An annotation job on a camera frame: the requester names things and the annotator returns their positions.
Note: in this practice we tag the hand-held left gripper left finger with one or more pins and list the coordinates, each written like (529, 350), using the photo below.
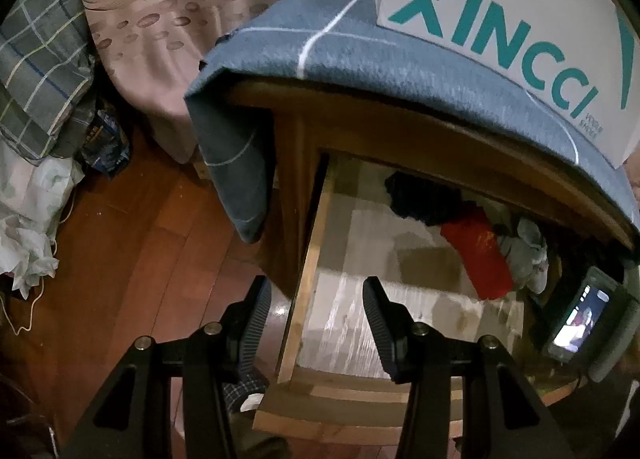
(256, 319)

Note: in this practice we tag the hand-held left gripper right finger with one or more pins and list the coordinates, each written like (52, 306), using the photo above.
(380, 329)

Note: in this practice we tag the pale grey underwear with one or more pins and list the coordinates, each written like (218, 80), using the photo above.
(525, 249)

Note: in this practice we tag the wooden drawer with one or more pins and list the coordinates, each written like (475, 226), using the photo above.
(350, 414)

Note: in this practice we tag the red sock with gold print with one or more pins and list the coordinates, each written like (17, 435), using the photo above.
(475, 254)

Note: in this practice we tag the dark navy underwear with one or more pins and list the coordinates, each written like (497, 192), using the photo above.
(420, 199)

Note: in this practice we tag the person's plaid trouser leg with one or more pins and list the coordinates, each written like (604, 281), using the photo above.
(235, 391)

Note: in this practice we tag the person's white sock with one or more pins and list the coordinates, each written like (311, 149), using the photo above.
(252, 401)

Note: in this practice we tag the olive fabric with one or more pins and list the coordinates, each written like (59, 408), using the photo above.
(250, 439)

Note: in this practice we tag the blue printed packet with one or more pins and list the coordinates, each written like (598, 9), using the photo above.
(105, 144)

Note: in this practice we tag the white crumpled plastic bag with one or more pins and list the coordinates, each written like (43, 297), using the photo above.
(30, 199)

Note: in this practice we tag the blue cloth with white lines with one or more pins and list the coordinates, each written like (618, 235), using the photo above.
(375, 49)

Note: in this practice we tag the beige leaf print bedsheet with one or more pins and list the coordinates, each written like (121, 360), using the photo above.
(165, 39)

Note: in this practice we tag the grey plaid pillow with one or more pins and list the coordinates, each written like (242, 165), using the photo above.
(40, 64)

